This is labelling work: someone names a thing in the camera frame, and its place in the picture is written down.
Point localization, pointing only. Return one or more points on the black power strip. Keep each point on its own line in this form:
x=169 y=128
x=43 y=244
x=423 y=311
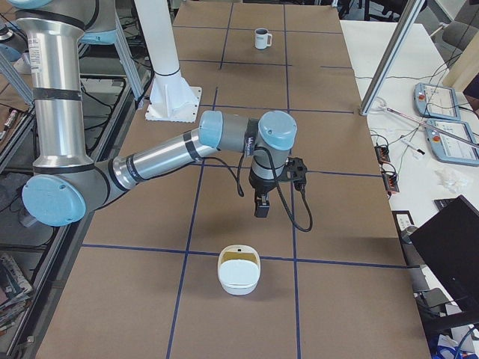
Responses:
x=390 y=182
x=382 y=154

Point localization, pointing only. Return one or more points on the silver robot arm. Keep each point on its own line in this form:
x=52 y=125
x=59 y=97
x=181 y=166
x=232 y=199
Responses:
x=67 y=183

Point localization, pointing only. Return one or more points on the reacher grabber stick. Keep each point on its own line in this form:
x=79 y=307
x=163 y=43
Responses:
x=382 y=107

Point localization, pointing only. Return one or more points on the white ribbed HOME mug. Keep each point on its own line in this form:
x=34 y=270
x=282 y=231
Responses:
x=262 y=38

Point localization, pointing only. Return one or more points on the black power strip right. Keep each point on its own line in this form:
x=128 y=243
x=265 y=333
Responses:
x=390 y=182

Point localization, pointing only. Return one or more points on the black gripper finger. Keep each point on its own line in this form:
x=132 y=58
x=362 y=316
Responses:
x=262 y=206

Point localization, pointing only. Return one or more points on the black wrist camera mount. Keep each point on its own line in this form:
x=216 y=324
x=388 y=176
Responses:
x=294 y=171

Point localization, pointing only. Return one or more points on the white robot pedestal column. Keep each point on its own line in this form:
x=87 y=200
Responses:
x=171 y=97

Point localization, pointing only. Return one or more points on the teach pendant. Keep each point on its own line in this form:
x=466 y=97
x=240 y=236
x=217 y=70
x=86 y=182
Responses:
x=435 y=101
x=447 y=149

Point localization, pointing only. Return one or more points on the black monitor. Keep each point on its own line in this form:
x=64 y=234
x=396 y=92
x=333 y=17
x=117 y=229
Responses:
x=448 y=243

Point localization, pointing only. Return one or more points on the black power strip left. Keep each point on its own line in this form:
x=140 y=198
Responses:
x=382 y=154

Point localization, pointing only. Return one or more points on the teach pendant upper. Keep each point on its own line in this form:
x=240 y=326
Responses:
x=435 y=101

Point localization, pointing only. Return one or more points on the aluminium profile post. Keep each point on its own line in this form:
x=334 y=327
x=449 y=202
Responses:
x=407 y=19

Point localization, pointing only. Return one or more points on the teach pendant lower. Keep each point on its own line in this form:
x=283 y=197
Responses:
x=447 y=149

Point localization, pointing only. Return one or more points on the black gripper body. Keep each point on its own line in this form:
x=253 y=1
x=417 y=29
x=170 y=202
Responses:
x=261 y=185

